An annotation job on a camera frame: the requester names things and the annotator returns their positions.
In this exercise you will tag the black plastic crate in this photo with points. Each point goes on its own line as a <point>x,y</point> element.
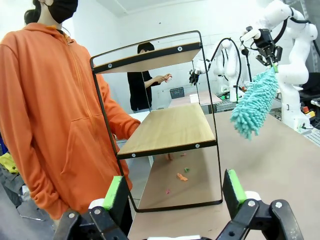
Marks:
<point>177,92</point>

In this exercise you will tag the person's left forearm orange sleeve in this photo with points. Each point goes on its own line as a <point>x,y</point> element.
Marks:
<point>117,120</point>

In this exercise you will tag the green paper scrap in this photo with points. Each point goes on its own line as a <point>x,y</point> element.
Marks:
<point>187,170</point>

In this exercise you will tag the person's right forearm orange sleeve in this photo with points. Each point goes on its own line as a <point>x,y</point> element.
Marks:
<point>42,180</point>

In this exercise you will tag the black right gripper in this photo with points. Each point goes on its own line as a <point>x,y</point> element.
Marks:
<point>265,38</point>

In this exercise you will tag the orange paper scrap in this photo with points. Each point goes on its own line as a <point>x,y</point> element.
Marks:
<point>182,177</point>

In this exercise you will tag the person in black clothes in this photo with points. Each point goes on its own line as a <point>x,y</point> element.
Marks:
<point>137,90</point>

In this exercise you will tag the person in orange hoodie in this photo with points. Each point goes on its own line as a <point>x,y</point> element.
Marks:
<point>50,100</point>

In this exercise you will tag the black face mask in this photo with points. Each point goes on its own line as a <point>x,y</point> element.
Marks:
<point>62,10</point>

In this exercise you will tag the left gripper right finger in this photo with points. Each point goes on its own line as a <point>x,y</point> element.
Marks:
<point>233,190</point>

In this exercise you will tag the teal microfiber duster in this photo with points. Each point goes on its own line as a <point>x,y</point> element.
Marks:
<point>257,105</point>

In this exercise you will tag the black background robot gripper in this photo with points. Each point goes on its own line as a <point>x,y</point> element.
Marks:
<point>193,77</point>

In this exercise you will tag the tiny red paper scrap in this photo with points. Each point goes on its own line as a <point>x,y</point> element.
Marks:
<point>168,191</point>

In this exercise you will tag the yellow cloth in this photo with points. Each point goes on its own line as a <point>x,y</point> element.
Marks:
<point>7,162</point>

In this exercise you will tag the small white box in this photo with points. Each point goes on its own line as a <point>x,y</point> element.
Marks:
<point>193,97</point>

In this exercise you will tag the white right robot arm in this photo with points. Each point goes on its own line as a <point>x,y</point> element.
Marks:
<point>292,72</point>

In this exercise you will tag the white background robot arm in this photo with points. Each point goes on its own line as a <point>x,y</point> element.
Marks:
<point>226,70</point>

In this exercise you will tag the red yellow emergency stop button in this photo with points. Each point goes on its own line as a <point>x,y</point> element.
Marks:
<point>306,110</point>

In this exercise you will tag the pinkish background table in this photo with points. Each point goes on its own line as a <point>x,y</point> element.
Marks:
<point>185,102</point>

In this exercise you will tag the dark grey fabric pile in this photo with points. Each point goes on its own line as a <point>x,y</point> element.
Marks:
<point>10,185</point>

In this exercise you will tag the two-tier wooden shelf black frame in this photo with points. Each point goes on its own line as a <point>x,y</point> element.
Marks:
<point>172,130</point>

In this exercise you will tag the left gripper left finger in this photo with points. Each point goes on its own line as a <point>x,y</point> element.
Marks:
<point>113,192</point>

